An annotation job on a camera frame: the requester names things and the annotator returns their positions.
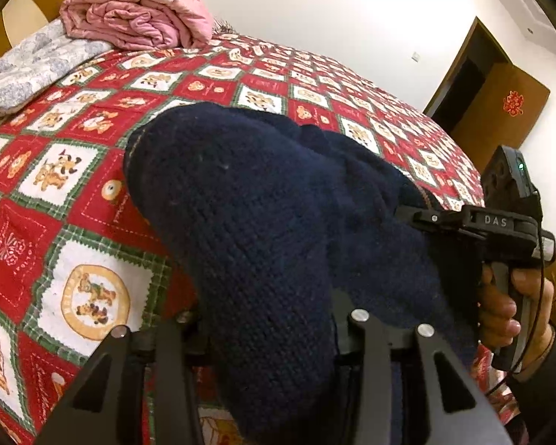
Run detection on navy patterned knit sweater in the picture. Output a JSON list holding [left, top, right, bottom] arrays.
[[123, 102, 480, 444]]

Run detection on right forearm dark sleeve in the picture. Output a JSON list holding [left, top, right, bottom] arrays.
[[506, 327, 556, 444]]

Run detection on right hand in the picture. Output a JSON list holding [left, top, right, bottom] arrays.
[[479, 265, 556, 375]]

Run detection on red double happiness decoration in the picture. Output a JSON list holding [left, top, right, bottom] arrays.
[[502, 90, 524, 118]]

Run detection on brown wooden door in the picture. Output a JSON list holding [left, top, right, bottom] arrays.
[[451, 63, 550, 172]]

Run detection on red patchwork bear bedspread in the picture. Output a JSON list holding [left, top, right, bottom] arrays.
[[0, 33, 483, 444]]

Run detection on grey floral pillow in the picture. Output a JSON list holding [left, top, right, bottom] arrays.
[[0, 18, 113, 118]]

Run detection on striped pillow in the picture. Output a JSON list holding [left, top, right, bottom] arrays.
[[213, 19, 238, 35]]

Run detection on pink folded blanket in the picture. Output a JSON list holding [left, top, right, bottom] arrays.
[[59, 0, 214, 50]]

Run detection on dark wooden door frame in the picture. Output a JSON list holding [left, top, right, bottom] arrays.
[[423, 17, 511, 133]]

